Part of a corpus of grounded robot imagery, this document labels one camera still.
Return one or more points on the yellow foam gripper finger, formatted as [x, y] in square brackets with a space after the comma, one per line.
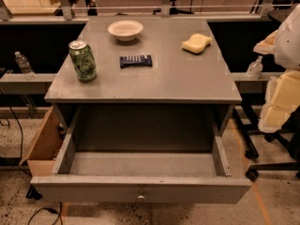
[282, 98]
[266, 46]

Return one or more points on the yellow sponge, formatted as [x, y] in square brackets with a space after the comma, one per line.
[196, 43]

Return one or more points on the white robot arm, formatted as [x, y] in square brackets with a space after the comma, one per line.
[287, 46]

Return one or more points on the grey open top drawer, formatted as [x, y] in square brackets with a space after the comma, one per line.
[173, 153]

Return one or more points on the metal drawer knob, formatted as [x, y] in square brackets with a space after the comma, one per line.
[141, 197]

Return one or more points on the clear sanitizer pump bottle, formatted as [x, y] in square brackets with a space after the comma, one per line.
[255, 69]

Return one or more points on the grey side shelf right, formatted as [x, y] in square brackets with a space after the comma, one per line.
[246, 85]

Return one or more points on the grey side shelf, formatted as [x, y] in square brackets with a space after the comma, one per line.
[246, 85]
[16, 83]

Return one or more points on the black office chair base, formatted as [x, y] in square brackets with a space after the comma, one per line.
[269, 153]

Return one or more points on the grey wooden cabinet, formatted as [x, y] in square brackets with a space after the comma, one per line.
[176, 77]

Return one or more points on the blue snack bar wrapper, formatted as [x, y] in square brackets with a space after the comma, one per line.
[136, 61]

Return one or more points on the white bowl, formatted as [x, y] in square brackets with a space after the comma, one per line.
[125, 30]

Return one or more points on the green soda can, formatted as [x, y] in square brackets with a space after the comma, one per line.
[83, 60]

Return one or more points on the clear plastic water bottle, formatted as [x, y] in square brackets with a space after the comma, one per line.
[25, 66]

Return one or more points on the brown cardboard box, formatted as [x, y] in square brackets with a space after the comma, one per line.
[44, 147]

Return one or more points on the grey side shelf left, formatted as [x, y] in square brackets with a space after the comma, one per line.
[16, 83]

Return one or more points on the metal railing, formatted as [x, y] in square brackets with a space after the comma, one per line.
[78, 9]

